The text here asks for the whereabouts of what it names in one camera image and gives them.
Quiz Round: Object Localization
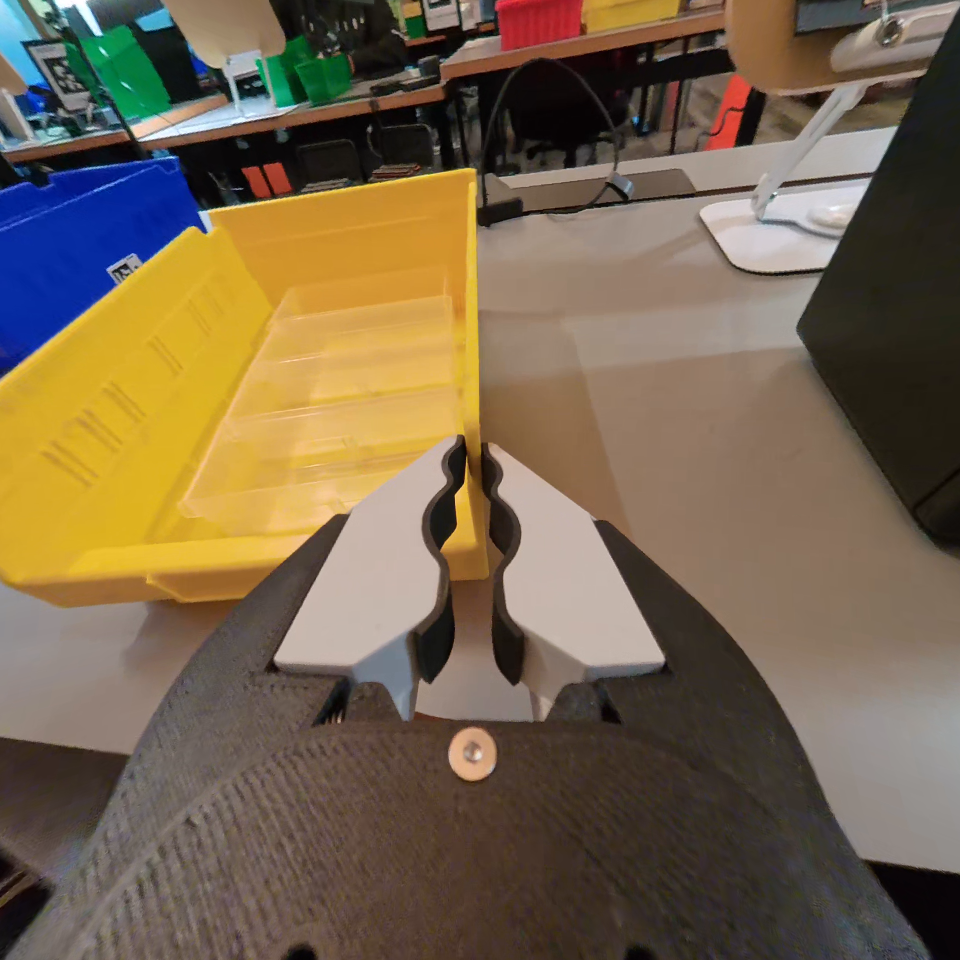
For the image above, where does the long wooden table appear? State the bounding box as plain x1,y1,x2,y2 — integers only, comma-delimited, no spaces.
0,78,451,165

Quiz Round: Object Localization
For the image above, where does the black plastic bin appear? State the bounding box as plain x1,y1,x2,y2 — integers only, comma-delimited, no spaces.
796,15,960,558

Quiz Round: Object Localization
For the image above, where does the small yellow plastic bin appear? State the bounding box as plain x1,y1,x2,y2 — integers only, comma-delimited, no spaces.
582,0,682,34

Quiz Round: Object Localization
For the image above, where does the blue plastic bin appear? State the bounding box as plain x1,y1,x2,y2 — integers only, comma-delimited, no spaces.
0,155,207,376

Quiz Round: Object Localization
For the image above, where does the white display stand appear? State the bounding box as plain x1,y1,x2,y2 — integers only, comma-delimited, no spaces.
220,50,299,116

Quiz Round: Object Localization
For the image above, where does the clear plastic box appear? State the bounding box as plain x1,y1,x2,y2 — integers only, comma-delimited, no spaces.
273,288,456,354
221,386,462,481
178,442,451,540
247,330,460,410

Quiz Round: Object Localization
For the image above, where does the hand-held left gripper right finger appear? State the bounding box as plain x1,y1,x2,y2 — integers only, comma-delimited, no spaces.
480,442,667,723

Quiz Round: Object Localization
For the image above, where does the red plastic bin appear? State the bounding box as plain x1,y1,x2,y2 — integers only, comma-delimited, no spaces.
495,0,585,51

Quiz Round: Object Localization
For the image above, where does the dark grey cable cover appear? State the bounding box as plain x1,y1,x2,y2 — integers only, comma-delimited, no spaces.
495,168,696,216

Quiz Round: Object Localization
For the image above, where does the large green plastic bin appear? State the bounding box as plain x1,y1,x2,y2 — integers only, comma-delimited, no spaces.
81,24,172,123

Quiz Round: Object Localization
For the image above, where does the tan rounded plywood panel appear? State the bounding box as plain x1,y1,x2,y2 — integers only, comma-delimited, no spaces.
726,0,960,96

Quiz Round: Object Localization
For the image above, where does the small green plastic bin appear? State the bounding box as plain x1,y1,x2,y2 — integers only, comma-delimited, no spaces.
294,54,354,105
257,36,310,108

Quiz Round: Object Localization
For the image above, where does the black cable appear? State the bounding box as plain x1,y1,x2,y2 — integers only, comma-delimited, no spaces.
478,58,639,220

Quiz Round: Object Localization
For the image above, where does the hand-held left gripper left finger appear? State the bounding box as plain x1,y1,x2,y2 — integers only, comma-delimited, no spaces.
273,435,468,723

